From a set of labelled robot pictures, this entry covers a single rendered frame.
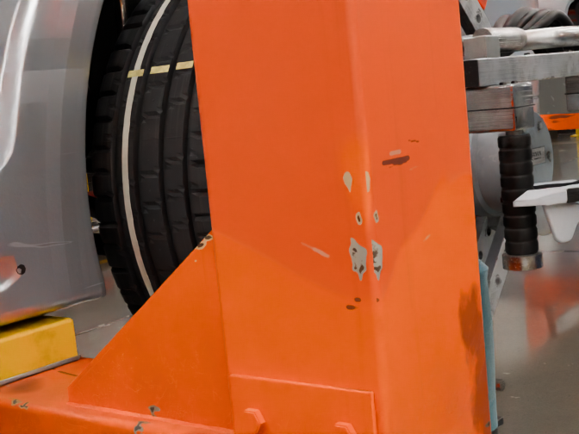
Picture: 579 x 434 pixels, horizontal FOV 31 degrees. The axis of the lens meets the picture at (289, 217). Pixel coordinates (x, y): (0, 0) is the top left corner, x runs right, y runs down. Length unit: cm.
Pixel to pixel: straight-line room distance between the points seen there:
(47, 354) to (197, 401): 32
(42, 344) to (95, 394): 19
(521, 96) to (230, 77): 42
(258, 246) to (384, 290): 11
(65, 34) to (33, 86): 8
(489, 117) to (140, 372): 46
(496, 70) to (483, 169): 18
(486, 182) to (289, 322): 54
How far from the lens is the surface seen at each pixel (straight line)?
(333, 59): 75
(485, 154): 129
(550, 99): 390
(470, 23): 152
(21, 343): 119
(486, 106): 114
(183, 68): 126
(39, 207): 119
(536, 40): 136
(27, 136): 118
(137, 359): 97
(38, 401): 109
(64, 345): 122
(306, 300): 79
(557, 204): 113
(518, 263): 115
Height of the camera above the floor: 97
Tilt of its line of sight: 7 degrees down
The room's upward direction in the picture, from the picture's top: 6 degrees counter-clockwise
